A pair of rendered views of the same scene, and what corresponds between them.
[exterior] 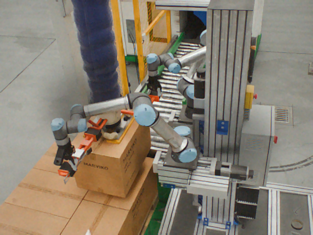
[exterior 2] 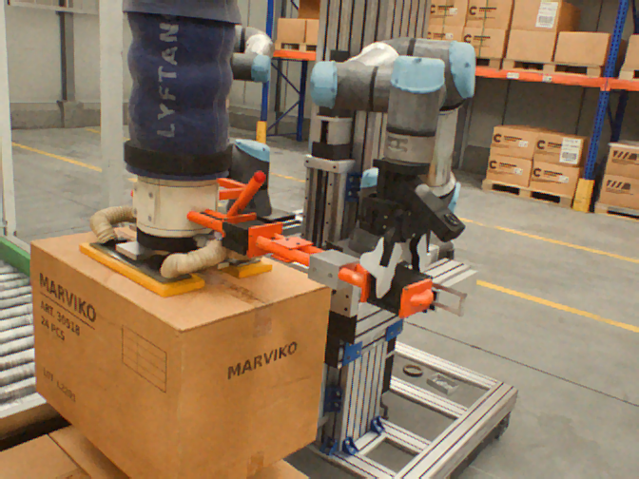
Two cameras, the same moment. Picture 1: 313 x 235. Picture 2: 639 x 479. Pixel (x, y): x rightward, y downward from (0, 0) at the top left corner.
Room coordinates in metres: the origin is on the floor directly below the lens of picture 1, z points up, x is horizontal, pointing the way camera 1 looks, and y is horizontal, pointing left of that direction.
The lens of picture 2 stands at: (1.54, 1.48, 1.55)
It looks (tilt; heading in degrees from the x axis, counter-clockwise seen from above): 16 degrees down; 290
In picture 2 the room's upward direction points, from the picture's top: 5 degrees clockwise
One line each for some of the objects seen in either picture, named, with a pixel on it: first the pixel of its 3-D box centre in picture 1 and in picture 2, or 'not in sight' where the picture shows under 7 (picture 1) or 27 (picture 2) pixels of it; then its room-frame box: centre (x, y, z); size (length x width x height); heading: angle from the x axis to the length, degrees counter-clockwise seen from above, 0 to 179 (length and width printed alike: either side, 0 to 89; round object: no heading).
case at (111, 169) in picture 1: (113, 147); (173, 341); (2.29, 0.34, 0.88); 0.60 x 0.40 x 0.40; 159
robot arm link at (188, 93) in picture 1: (193, 95); (249, 161); (2.44, -0.30, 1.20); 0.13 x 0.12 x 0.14; 22
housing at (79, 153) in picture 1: (78, 155); (334, 269); (1.85, 0.51, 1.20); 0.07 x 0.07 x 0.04; 69
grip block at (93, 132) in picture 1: (92, 134); (252, 234); (2.05, 0.43, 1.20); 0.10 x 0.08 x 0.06; 69
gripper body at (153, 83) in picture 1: (153, 81); not in sight; (2.44, 0.00, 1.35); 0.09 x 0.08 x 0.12; 159
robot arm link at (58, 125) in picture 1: (59, 128); (415, 95); (1.74, 0.55, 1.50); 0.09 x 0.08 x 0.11; 96
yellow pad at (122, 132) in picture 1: (121, 126); (208, 244); (2.25, 0.25, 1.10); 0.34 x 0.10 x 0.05; 159
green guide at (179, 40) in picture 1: (161, 62); not in sight; (4.13, -0.12, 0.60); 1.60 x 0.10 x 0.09; 158
